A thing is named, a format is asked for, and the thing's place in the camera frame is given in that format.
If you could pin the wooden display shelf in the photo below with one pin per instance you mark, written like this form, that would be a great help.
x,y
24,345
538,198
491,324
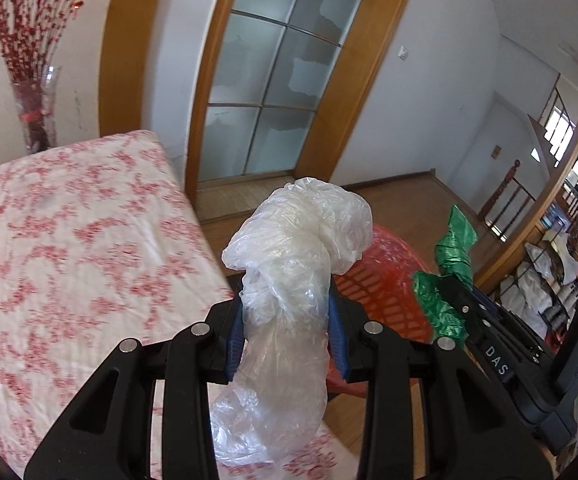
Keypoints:
x,y
530,230

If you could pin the white clear plastic bag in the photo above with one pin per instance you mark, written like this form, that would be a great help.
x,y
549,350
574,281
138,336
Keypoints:
x,y
288,250

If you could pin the frosted glass wooden door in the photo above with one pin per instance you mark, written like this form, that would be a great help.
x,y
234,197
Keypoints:
x,y
282,84

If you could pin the green plastic bag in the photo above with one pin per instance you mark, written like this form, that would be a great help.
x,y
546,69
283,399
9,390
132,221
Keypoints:
x,y
433,291

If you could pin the orange plastic laundry basket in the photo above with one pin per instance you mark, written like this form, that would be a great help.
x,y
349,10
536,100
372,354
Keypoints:
x,y
382,282

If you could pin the clear glass vase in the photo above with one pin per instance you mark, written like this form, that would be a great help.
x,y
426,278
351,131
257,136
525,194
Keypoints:
x,y
35,102

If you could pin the red berry branch bouquet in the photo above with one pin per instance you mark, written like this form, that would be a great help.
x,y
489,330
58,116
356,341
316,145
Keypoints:
x,y
30,31

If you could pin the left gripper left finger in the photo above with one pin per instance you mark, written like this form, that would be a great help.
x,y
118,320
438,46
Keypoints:
x,y
105,431

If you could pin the small white wall switch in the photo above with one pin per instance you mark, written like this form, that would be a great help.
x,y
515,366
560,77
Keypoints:
x,y
403,53

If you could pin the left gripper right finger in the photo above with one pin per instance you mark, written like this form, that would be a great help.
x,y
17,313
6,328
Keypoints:
x,y
469,429

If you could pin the wooden stair railing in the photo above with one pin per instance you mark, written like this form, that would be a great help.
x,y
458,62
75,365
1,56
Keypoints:
x,y
505,208

